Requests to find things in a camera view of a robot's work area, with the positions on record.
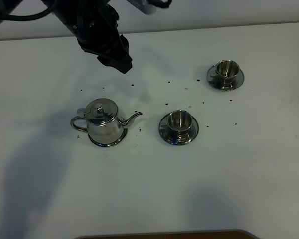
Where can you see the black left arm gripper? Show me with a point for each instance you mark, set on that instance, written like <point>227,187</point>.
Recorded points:
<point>94,24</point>

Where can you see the stainless steel teapot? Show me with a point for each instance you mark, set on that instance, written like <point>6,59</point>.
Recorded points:
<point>101,112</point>

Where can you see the teapot steel saucer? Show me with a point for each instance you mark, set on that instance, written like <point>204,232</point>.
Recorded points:
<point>106,137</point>

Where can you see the near stainless steel teacup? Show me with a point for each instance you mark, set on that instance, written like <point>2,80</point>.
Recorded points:
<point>179,121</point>

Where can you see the stainless steel teacup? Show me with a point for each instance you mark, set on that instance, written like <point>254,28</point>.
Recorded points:
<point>179,121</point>
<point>226,71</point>

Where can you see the far stainless steel teacup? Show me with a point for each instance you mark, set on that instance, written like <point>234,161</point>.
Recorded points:
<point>226,71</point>

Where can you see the near steel saucer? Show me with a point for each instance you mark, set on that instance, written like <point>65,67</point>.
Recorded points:
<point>179,139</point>

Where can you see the far steel saucer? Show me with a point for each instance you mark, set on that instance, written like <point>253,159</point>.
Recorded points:
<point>215,81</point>

